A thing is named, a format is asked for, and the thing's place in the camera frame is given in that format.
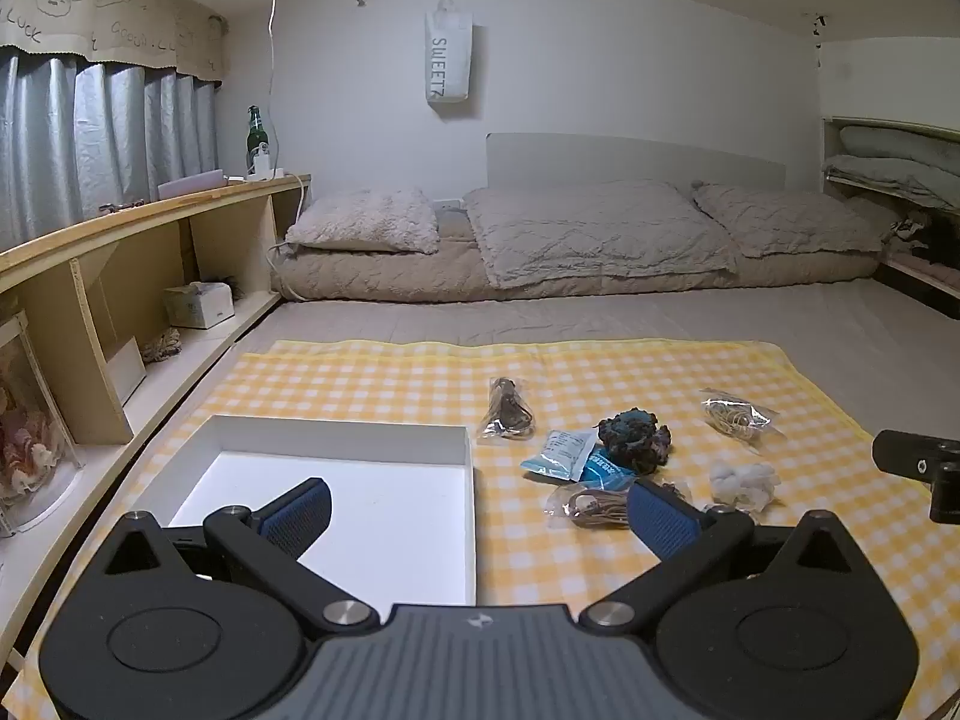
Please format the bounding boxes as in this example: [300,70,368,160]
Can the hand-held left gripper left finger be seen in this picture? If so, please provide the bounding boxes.
[97,476,380,640]

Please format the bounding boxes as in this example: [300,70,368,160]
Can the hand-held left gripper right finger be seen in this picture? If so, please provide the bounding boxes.
[579,480,860,640]

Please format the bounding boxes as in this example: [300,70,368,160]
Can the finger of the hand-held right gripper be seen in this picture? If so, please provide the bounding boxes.
[871,429,960,526]

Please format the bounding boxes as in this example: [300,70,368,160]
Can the white shallow cardboard box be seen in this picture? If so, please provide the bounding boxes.
[139,414,479,608]

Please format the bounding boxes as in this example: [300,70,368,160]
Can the clear bag of brown hair ties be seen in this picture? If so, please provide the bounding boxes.
[546,481,638,531]

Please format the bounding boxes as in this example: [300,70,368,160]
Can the dark teal knitted scrunchie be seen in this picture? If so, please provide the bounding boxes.
[596,409,674,475]

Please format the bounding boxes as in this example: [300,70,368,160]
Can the clear bag of dark hair ties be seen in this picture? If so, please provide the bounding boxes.
[476,376,537,442]

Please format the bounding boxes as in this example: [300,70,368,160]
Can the clear bag of white cotton balls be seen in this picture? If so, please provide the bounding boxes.
[707,457,781,515]

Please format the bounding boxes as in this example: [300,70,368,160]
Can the white and blue packet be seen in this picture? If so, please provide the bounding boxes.
[520,429,599,482]

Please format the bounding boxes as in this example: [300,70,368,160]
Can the clear bag of tan rubber bands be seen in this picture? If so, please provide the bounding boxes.
[699,388,781,455]

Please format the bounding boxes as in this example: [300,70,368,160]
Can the yellow checked cloth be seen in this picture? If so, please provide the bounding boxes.
[0,337,960,720]

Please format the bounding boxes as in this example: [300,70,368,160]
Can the dark folded clothes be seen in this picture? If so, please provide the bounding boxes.
[885,210,960,271]

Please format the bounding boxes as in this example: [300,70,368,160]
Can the grey bed mattress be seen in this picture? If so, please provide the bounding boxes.
[225,277,960,466]

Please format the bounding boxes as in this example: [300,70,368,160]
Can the white card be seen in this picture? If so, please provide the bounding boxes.
[105,337,148,406]

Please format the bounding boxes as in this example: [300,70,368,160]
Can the white tissue box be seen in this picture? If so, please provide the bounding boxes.
[163,281,235,329]

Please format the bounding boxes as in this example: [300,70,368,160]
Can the beige folded duvet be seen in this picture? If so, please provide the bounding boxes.
[270,236,880,306]

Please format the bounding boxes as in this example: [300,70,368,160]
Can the small beige quilted pillow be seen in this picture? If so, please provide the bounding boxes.
[691,181,884,257]

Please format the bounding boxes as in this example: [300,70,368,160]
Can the clear bag of plush toys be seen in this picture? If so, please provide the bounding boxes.
[0,311,80,535]

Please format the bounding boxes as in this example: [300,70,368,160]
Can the folded grey-green blankets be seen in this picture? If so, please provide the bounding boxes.
[821,124,960,211]

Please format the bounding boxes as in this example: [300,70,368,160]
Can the fuzzy beige pillow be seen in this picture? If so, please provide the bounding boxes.
[285,190,440,254]

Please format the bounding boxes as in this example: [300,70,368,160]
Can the large beige quilted pillow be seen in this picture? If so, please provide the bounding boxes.
[461,180,740,287]

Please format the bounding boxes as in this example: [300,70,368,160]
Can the wooden bedside shelf unit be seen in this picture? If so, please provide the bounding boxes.
[0,172,313,661]

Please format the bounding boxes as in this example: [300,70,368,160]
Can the pale pink flat box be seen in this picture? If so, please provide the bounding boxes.
[156,170,228,201]

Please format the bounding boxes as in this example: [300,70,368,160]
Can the white headboard panel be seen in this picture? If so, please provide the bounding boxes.
[486,133,788,192]

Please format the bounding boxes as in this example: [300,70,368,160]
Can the green glass bottle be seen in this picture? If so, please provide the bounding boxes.
[246,105,269,175]

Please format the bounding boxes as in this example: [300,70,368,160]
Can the grey curtain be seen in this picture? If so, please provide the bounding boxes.
[0,45,224,252]

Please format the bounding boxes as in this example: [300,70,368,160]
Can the white hanging bag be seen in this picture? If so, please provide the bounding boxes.
[424,0,475,104]

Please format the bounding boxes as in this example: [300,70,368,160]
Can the beige valance with drawings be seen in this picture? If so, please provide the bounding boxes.
[0,0,227,85]

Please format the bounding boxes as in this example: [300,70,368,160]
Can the bundle of beige rope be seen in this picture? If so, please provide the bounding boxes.
[142,328,183,367]

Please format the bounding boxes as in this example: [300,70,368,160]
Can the white wall shelf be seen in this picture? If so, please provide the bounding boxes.
[820,115,960,301]

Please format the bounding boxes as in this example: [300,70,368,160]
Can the white hanging cable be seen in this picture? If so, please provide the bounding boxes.
[264,0,286,170]

